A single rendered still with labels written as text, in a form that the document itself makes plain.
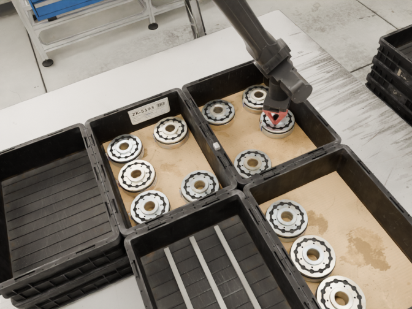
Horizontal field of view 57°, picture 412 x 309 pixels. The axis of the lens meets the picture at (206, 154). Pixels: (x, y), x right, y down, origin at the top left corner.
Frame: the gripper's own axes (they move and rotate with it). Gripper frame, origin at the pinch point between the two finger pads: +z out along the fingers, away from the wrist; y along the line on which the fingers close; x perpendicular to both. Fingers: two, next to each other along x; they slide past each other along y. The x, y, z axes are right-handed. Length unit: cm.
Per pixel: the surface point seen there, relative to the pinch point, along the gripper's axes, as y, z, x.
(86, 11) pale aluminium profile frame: 109, 57, 158
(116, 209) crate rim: -45, -5, 28
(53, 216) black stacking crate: -48, 4, 49
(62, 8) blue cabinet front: 100, 50, 169
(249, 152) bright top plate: -14.4, 1.2, 4.0
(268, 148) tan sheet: -9.0, 4.1, -0.1
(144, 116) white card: -12.0, -0.9, 38.0
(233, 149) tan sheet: -12.7, 4.0, 9.5
